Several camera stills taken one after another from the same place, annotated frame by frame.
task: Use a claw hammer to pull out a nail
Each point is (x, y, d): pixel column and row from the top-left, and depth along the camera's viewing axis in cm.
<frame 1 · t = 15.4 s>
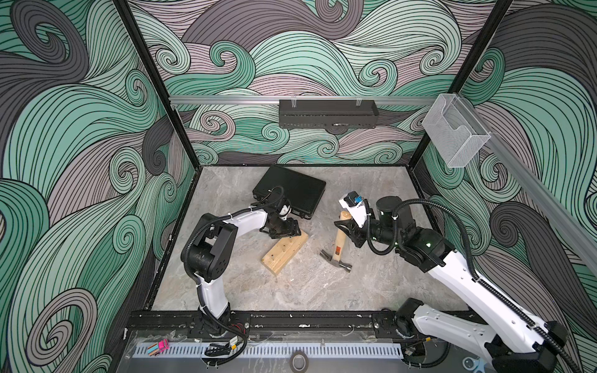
left hand: (294, 232, 92), fingers open
right hand: (336, 220, 68), fingers closed
wooden handle claw hammer: (336, 259, 83), point 7 cm above the table
wooden block with nails: (283, 252, 88), point 4 cm above the table
black hard case: (301, 190, 109), point 3 cm above the table

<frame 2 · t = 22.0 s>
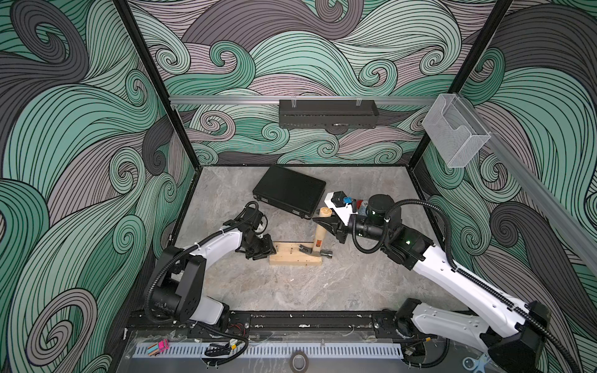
left hand: (272, 251, 86), fingers open
right hand: (314, 216, 65), fingers closed
wooden handle claw hammer: (319, 237, 74), point 21 cm above the table
wooden block with nails: (288, 253, 87), point 4 cm above the table
the other named things where they were.

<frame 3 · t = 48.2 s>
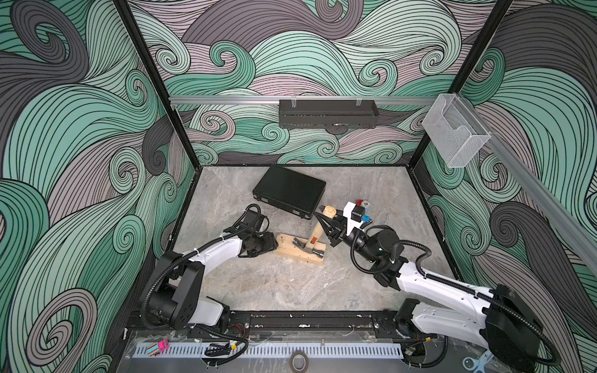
left hand: (272, 244, 89), fingers open
right hand: (316, 213, 64), fingers closed
wooden handle claw hammer: (316, 233, 72), point 23 cm above the table
wooden block with nails: (284, 245, 90), point 4 cm above the table
the other named things where they were.

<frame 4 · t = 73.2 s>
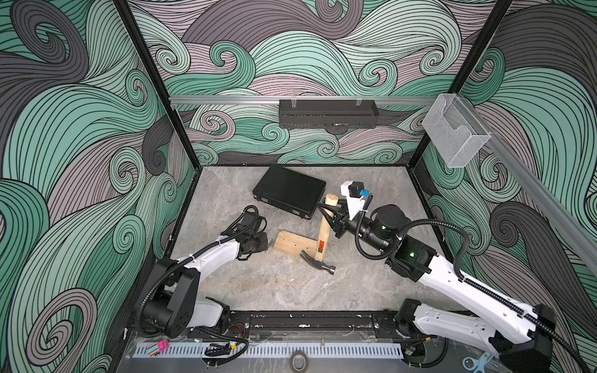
left hand: (262, 241, 89), fingers closed
right hand: (318, 204, 62), fingers closed
wooden handle claw hammer: (324, 232, 66), point 28 cm above the table
the other named things where they were.

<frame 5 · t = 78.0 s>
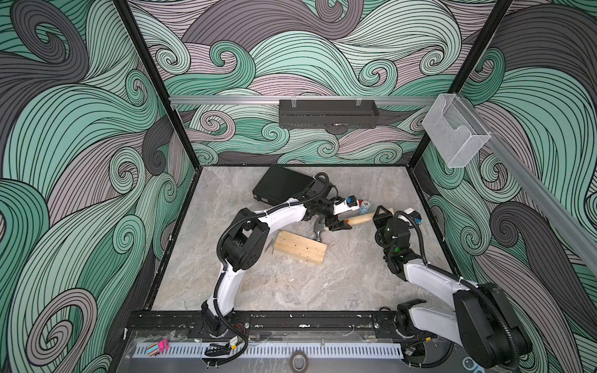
left hand: (349, 213, 87), fingers open
right hand: (375, 206, 85), fingers closed
